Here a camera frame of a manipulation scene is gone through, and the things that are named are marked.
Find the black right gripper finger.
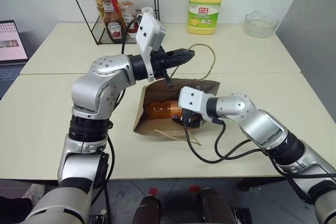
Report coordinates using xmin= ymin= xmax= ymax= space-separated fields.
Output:
xmin=171 ymin=114 xmax=185 ymax=125

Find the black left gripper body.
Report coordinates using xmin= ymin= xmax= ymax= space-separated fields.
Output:
xmin=151 ymin=46 xmax=175 ymax=89

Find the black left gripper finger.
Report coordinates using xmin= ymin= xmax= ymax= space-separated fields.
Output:
xmin=167 ymin=55 xmax=196 ymax=69
xmin=167 ymin=48 xmax=196 ymax=61

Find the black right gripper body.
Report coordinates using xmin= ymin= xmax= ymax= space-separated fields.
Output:
xmin=180 ymin=109 xmax=205 ymax=130

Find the orange soda bottle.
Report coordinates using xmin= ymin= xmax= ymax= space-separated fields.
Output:
xmin=146 ymin=99 xmax=185 ymax=120

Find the brown paper bag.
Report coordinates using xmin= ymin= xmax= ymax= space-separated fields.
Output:
xmin=132 ymin=44 xmax=222 ymax=146

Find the yellow dish soap bottle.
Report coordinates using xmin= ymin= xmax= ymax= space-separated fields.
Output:
xmin=187 ymin=0 xmax=225 ymax=36

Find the red Heinz ketchup bottle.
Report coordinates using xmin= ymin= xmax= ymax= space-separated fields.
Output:
xmin=119 ymin=1 xmax=140 ymax=39

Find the dark Heinz sauce bottle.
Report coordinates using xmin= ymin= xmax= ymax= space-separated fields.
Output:
xmin=99 ymin=0 xmax=127 ymax=44

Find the clear glass bowl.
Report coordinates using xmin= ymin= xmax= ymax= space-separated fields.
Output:
xmin=244 ymin=9 xmax=280 ymax=39

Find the dark rounded shape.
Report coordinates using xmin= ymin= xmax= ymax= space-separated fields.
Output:
xmin=200 ymin=186 xmax=235 ymax=224
xmin=132 ymin=194 xmax=163 ymax=224

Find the grey partition panel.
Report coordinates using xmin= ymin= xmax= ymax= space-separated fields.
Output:
xmin=275 ymin=0 xmax=336 ymax=125

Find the grey laptop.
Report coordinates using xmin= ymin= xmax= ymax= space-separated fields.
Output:
xmin=0 ymin=19 xmax=29 ymax=97

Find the white sneaker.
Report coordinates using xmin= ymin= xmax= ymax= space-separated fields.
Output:
xmin=22 ymin=183 xmax=46 ymax=204

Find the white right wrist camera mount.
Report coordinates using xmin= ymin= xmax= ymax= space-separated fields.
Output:
xmin=177 ymin=86 xmax=215 ymax=120

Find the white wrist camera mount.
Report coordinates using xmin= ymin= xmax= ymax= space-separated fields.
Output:
xmin=135 ymin=12 xmax=167 ymax=83
xmin=177 ymin=86 xmax=215 ymax=120

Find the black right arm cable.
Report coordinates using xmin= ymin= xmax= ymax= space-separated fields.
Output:
xmin=183 ymin=118 xmax=336 ymax=180

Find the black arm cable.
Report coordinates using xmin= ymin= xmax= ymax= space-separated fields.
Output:
xmin=103 ymin=15 xmax=144 ymax=224
xmin=183 ymin=118 xmax=336 ymax=180

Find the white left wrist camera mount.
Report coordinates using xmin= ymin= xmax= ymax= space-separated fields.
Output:
xmin=135 ymin=12 xmax=167 ymax=83

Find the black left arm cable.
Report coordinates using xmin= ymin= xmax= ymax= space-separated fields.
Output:
xmin=103 ymin=15 xmax=144 ymax=224

